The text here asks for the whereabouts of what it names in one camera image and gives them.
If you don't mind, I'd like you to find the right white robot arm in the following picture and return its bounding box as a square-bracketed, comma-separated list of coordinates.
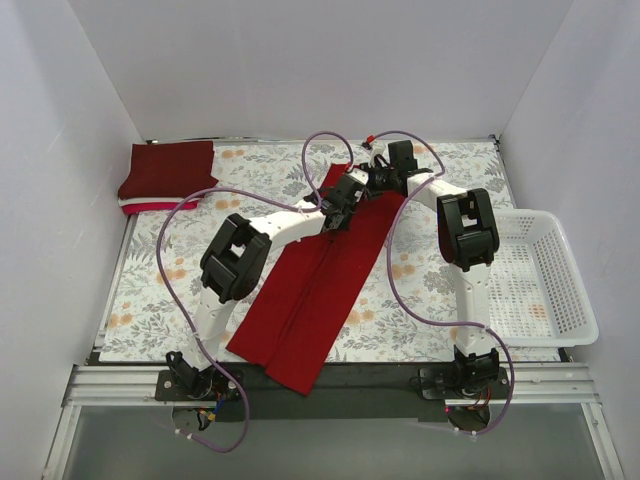
[361, 136, 500, 398]

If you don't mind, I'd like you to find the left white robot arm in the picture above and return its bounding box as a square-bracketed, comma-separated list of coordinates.
[166, 165, 385, 400]

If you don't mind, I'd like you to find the floral table mat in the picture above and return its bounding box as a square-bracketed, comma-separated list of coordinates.
[97, 140, 519, 364]

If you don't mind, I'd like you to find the folded pink t-shirt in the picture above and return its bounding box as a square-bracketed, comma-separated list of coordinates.
[121, 199, 199, 215]

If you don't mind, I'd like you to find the folded dark red t-shirt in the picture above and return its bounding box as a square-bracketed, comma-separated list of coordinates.
[118, 141, 218, 200]

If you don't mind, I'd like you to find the white plastic basket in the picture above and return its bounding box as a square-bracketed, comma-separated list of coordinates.
[489, 209, 599, 348]

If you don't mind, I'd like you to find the folded white t-shirt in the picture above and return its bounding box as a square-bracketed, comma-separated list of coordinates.
[118, 197, 185, 207]

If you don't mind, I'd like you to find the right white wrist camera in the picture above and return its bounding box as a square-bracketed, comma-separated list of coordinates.
[361, 140, 389, 168]

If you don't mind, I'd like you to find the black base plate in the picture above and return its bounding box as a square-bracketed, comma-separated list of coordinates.
[154, 362, 516, 424]

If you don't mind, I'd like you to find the aluminium frame rail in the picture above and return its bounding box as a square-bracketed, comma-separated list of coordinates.
[62, 362, 600, 406]

